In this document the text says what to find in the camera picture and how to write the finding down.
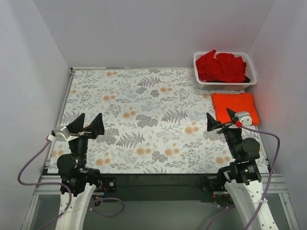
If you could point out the white plastic laundry basket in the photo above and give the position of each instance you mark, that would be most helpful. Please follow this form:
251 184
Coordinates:
250 73

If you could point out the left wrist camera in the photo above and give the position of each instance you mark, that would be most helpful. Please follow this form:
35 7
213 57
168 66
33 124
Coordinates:
60 133

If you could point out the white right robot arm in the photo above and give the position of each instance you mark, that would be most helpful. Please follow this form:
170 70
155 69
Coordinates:
241 179

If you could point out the red t shirt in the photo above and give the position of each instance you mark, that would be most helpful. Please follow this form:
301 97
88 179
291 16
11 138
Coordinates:
222 67

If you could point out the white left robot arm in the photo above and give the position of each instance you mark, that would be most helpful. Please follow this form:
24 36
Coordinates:
78 182

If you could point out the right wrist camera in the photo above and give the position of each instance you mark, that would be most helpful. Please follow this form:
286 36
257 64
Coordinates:
243 119

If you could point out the black garment in basket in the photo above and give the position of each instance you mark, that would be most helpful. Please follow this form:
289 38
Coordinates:
246 80

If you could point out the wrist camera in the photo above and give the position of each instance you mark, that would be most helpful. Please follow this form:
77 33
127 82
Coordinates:
243 119
60 133

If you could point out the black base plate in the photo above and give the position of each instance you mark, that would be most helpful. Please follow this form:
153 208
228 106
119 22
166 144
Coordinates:
164 187

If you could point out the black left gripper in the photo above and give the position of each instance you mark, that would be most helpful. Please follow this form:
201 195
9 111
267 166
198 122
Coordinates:
83 135

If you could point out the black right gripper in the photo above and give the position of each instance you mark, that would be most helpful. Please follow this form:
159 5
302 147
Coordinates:
224 125

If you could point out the folded orange t shirt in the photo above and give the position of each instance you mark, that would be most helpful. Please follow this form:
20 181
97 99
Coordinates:
236 102

